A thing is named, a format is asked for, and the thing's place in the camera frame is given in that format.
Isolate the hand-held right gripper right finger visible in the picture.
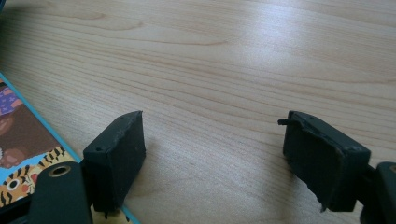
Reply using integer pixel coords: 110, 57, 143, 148
277, 110, 373, 214

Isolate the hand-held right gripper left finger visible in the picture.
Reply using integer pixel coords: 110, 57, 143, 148
81, 110, 148, 218

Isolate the light blue animal picture book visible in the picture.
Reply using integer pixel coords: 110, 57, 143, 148
0, 72, 142, 224

